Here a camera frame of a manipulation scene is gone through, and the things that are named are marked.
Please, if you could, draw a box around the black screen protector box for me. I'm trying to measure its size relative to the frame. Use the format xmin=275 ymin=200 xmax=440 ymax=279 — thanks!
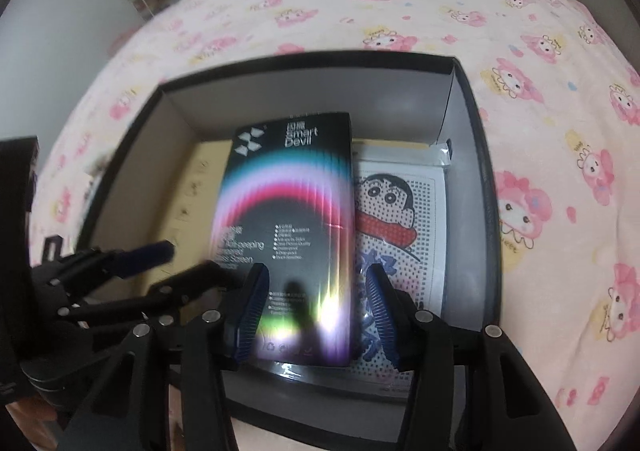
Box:
xmin=210 ymin=112 xmax=355 ymax=367

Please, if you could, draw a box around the brown cardboard insert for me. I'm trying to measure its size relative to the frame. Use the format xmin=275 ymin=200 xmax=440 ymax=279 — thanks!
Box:
xmin=145 ymin=140 xmax=232 ymax=286

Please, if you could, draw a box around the black cardboard storage box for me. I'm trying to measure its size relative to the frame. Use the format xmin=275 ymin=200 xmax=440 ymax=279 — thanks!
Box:
xmin=74 ymin=51 xmax=502 ymax=450

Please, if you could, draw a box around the cartoon bead art sheet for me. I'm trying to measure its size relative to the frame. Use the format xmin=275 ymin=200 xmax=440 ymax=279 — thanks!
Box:
xmin=348 ymin=159 xmax=447 ymax=398

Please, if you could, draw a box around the pink cartoon bed sheet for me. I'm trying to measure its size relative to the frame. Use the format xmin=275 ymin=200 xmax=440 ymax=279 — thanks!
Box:
xmin=29 ymin=0 xmax=640 ymax=451

